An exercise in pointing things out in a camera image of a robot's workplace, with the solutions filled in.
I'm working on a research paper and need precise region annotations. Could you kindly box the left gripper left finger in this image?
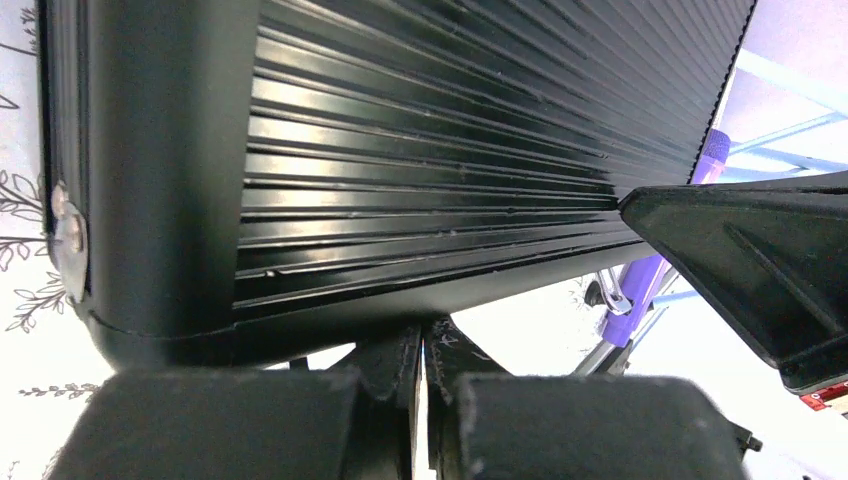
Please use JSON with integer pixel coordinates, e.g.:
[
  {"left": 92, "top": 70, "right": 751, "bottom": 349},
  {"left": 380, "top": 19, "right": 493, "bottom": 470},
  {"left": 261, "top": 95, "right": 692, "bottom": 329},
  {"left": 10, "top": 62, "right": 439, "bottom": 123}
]
[{"left": 51, "top": 326, "right": 422, "bottom": 479}]

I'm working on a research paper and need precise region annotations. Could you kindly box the floral table mat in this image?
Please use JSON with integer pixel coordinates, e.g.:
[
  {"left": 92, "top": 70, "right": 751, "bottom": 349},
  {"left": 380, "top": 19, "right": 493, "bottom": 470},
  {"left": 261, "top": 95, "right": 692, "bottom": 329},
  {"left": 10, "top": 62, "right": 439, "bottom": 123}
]
[{"left": 1, "top": 1, "right": 600, "bottom": 479}]

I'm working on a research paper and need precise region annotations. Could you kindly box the black poker case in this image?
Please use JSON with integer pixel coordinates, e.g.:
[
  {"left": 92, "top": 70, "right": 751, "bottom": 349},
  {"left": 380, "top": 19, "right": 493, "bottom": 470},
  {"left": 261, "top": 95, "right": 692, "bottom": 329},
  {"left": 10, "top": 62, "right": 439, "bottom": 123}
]
[{"left": 36, "top": 1, "right": 755, "bottom": 369}]

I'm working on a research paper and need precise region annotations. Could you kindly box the red lego piece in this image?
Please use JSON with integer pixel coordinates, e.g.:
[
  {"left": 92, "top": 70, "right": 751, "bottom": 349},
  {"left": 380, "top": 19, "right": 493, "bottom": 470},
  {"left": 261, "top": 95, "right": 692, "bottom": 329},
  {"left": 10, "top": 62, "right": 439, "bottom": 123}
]
[{"left": 800, "top": 381, "right": 848, "bottom": 416}]

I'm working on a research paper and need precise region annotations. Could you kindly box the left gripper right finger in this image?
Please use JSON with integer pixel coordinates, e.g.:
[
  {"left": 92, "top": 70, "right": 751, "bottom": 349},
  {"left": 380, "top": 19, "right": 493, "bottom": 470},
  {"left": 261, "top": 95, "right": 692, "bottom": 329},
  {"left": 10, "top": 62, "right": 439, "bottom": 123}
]
[{"left": 423, "top": 318, "right": 752, "bottom": 479}]

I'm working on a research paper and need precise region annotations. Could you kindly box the purple marker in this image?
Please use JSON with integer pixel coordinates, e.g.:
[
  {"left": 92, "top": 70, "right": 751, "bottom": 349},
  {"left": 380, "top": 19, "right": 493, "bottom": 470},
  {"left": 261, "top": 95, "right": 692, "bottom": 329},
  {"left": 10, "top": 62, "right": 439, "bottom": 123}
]
[{"left": 601, "top": 130, "right": 731, "bottom": 347}]

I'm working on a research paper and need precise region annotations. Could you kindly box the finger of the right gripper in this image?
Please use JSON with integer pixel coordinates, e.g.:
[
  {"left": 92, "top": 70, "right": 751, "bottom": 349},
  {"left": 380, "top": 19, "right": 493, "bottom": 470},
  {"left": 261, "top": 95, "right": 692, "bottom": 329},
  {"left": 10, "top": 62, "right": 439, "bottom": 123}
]
[{"left": 619, "top": 172, "right": 847, "bottom": 395}]

